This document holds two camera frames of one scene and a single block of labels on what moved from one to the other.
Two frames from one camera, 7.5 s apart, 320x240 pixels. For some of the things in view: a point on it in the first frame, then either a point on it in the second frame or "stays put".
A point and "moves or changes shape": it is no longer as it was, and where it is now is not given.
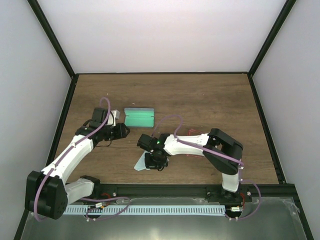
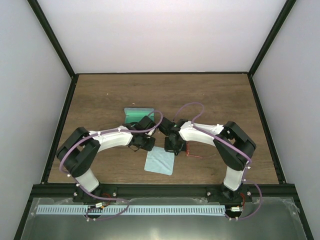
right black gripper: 149,164 to 168,147
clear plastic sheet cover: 267,218 stays put
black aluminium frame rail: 255,191 stays put
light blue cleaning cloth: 140,165 moves or changes shape
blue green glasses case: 139,117 stays put
